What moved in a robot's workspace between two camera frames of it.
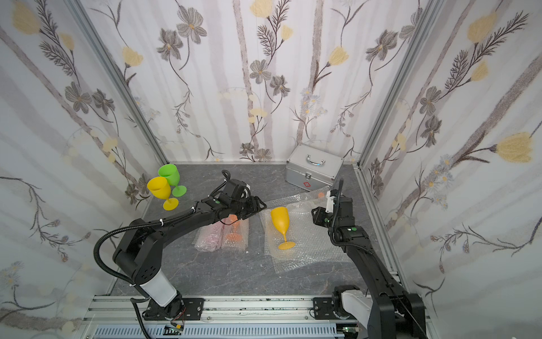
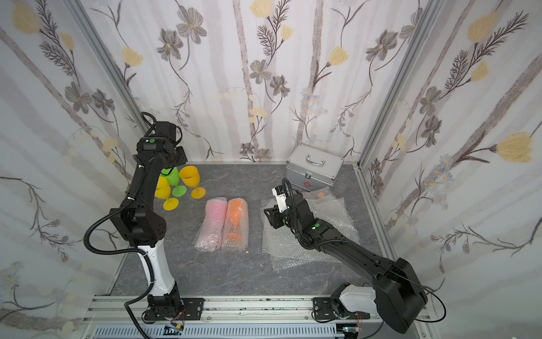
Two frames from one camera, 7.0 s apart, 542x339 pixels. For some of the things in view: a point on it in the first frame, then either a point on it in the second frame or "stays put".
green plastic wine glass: x=171 y=174 stays put
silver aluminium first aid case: x=310 y=169 stays put
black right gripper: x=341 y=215 to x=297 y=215
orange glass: x=235 y=233 stays put
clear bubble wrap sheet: x=293 y=241 stays put
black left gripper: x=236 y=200 to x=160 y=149
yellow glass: x=159 y=187 stays put
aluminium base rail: x=115 y=317 stays put
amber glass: x=281 y=218 to x=190 y=176
